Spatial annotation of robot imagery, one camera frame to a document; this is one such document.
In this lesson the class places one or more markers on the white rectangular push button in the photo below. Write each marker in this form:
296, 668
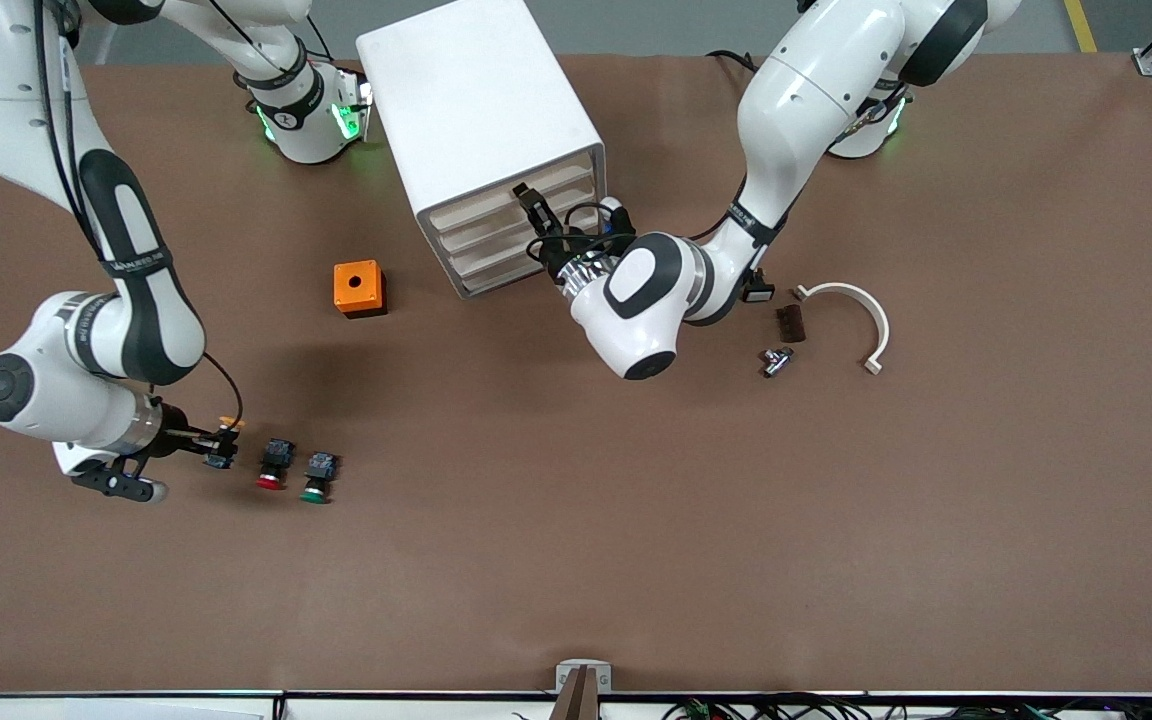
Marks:
758, 292

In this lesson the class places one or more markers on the green push button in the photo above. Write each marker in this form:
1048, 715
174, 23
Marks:
319, 475

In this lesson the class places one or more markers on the orange button enclosure box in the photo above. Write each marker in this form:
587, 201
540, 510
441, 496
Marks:
356, 285

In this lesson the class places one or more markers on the grey table edge bracket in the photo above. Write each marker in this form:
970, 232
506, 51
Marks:
568, 678

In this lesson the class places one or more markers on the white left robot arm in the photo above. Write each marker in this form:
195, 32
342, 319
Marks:
796, 100

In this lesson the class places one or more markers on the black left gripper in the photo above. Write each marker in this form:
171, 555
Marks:
556, 246

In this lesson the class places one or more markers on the silver metal tee fitting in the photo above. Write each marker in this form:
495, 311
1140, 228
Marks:
776, 362

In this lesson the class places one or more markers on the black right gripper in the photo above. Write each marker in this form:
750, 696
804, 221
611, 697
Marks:
172, 436

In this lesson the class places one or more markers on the dark brown small block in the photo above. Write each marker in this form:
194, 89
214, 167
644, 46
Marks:
791, 324

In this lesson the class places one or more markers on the red push button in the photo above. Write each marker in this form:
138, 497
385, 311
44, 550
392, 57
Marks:
274, 462

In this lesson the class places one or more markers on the white table edge frame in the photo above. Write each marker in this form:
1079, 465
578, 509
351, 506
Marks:
136, 708

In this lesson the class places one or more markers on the yellow push button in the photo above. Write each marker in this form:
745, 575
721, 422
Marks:
221, 460

